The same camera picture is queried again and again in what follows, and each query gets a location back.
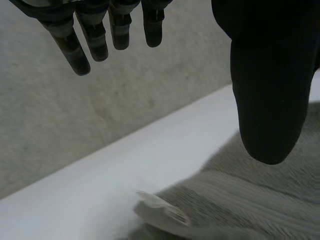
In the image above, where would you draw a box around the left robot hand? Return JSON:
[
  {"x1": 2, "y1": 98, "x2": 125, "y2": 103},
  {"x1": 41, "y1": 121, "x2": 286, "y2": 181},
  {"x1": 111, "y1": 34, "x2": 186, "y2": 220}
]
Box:
[{"x1": 9, "y1": 0, "x2": 320, "y2": 166}]

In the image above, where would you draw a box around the grey towel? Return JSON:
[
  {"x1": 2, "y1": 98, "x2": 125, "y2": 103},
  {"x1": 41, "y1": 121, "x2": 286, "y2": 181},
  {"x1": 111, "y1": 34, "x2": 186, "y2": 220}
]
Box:
[{"x1": 129, "y1": 101, "x2": 320, "y2": 240}]

